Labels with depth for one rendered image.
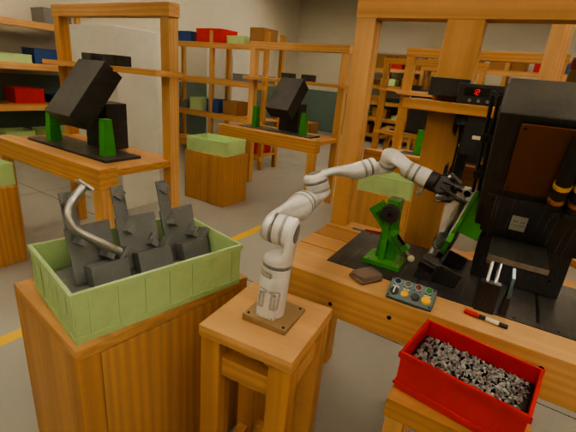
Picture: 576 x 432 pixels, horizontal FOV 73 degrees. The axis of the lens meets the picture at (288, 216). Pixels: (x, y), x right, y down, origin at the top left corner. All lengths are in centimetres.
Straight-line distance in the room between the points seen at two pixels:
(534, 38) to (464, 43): 973
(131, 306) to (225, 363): 35
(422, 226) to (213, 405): 117
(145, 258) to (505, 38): 1080
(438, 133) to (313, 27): 1166
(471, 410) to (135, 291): 99
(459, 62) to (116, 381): 172
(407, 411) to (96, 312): 92
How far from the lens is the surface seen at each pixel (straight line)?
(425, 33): 1197
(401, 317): 141
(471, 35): 182
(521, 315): 155
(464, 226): 150
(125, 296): 133
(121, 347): 140
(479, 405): 113
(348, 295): 144
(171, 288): 139
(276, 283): 118
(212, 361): 131
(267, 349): 117
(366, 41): 192
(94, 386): 143
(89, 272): 148
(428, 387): 116
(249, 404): 172
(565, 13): 182
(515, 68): 845
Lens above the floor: 158
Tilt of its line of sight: 20 degrees down
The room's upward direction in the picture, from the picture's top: 5 degrees clockwise
